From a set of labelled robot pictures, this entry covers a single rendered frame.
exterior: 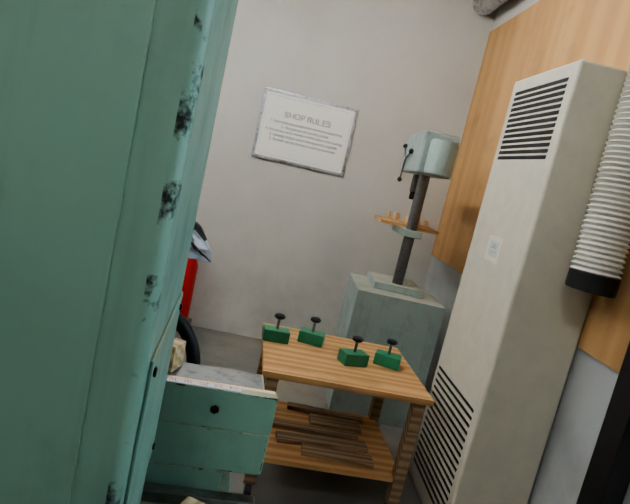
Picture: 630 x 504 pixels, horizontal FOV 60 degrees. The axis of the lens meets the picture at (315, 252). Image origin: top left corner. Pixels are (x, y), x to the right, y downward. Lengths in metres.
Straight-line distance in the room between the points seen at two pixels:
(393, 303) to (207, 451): 2.20
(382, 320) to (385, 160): 1.31
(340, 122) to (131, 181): 3.44
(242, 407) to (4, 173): 0.50
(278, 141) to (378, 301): 1.40
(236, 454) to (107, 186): 0.53
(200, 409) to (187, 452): 0.06
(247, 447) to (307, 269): 3.07
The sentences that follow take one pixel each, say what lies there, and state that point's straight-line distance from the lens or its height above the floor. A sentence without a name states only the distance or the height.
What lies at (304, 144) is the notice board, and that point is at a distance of 3.71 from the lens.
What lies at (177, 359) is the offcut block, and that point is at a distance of 0.91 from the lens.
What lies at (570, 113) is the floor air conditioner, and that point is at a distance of 2.02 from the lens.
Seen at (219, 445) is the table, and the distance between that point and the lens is 0.78.
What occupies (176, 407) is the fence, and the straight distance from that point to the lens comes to 0.76.
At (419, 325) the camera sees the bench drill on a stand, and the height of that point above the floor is 0.58.
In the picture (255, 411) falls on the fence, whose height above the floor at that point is 0.93.
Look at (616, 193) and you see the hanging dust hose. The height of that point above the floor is 1.39.
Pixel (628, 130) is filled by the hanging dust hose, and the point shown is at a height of 1.58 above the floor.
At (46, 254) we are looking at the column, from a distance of 0.34.
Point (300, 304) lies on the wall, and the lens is 3.86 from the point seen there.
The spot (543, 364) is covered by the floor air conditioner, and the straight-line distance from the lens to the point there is 2.12.
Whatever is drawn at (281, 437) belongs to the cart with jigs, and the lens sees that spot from 2.28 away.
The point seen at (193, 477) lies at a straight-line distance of 0.81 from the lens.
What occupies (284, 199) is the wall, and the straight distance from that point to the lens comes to 3.73.
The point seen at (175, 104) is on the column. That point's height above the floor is 1.28.
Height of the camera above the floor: 1.26
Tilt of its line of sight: 9 degrees down
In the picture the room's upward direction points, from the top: 13 degrees clockwise
